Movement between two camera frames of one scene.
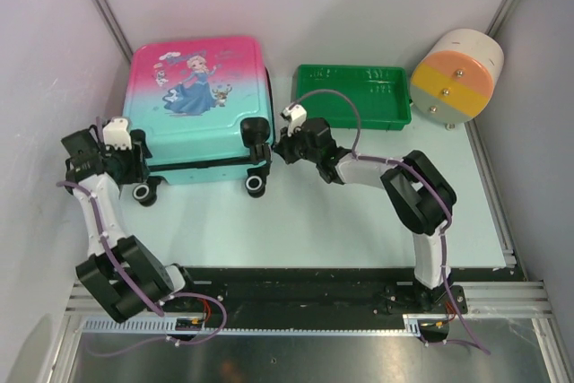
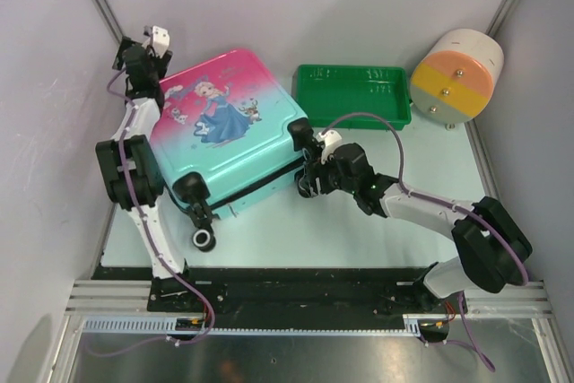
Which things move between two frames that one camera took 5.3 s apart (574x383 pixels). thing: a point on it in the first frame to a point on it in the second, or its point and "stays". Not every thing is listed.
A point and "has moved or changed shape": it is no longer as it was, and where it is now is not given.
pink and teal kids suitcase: (204, 110) has moved or changed shape
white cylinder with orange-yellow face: (454, 79) stays
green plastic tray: (381, 95) stays
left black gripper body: (123, 161) to (160, 65)
